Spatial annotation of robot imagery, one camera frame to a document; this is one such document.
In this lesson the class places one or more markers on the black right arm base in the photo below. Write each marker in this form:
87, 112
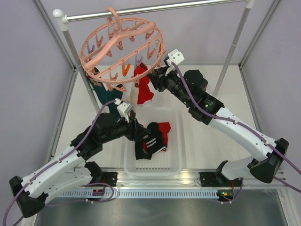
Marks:
211, 177

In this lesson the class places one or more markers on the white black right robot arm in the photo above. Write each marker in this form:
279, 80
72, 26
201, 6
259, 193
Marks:
266, 154

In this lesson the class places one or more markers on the red sock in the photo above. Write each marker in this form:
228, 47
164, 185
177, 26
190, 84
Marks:
165, 128
144, 93

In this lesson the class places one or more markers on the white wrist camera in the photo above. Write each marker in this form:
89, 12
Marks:
125, 110
175, 57

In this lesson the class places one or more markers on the cream brown sock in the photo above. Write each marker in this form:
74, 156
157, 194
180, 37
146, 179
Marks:
133, 98

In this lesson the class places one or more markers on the white metal drying rack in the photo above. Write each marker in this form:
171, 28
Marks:
63, 20

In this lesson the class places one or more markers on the pink round clip hanger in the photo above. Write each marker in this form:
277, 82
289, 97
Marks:
121, 51

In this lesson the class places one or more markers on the black sock white stripes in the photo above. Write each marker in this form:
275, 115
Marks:
153, 127

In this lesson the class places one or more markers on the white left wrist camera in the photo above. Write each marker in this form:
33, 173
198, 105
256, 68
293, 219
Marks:
125, 110

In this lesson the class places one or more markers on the teal sock left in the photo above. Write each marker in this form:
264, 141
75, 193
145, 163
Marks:
105, 96

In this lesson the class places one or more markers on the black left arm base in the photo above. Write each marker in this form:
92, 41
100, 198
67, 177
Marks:
103, 176

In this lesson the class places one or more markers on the white plastic basket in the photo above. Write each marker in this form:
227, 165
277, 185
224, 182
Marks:
163, 163

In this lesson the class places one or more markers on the white slotted cable duct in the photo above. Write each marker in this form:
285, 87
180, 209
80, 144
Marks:
142, 193

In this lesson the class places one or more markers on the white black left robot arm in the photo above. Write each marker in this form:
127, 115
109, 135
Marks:
72, 167

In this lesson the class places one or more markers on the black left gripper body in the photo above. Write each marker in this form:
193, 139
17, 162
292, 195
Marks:
132, 134

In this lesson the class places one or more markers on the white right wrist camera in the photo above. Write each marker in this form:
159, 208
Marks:
175, 57

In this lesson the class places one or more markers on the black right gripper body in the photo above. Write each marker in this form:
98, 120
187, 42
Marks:
172, 83

